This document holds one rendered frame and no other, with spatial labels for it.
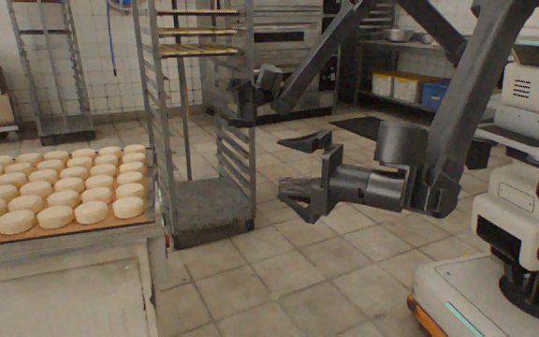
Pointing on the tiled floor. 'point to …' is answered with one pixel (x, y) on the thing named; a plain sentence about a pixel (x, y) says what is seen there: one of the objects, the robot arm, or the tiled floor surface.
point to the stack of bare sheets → (297, 184)
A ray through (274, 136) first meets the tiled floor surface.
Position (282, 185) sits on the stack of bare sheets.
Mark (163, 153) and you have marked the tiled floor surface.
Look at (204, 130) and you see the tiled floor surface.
